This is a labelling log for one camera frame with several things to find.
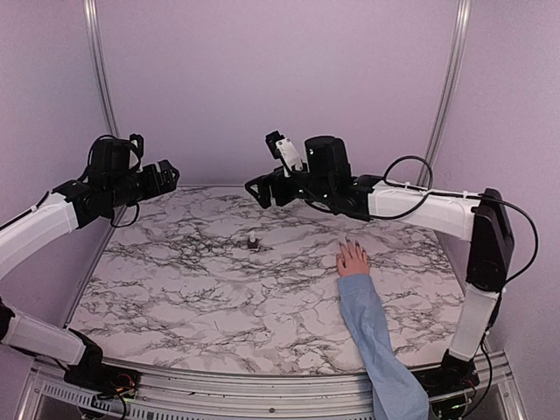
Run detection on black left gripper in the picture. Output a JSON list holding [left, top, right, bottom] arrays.
[[106, 158, 179, 208]]

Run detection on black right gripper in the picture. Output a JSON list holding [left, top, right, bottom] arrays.
[[247, 164, 333, 208]]

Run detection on dark red nail polish bottle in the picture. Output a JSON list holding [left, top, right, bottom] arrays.
[[247, 238, 259, 251]]

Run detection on forearm in blue sleeve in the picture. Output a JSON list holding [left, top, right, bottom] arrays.
[[338, 274, 430, 419]]

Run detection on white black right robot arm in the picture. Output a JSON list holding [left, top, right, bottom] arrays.
[[245, 131, 514, 394]]

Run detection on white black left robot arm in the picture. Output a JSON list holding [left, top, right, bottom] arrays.
[[1, 134, 179, 389]]

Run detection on person's hand with painted nails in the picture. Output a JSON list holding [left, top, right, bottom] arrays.
[[336, 239, 370, 277]]

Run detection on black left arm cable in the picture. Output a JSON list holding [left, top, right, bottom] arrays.
[[108, 203, 142, 228]]

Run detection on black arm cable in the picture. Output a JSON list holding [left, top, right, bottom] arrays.
[[108, 203, 142, 228], [305, 156, 540, 285]]

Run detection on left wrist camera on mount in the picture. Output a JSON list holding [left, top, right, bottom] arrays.
[[129, 133, 144, 172]]

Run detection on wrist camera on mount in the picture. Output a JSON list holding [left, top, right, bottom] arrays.
[[129, 133, 144, 172], [265, 131, 308, 178]]

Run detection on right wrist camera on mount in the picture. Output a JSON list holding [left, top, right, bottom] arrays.
[[265, 131, 308, 178]]

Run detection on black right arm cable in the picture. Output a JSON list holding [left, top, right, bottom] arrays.
[[305, 156, 540, 285]]

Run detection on aluminium corner post left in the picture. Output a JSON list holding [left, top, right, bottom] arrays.
[[83, 0, 120, 137]]

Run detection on aluminium corner post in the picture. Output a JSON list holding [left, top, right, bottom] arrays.
[[83, 0, 120, 137], [424, 0, 473, 170]]

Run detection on aluminium front frame rail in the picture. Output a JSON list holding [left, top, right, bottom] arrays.
[[15, 352, 528, 419]]

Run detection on aluminium corner post right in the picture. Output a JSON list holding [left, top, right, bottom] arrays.
[[424, 0, 473, 170]]

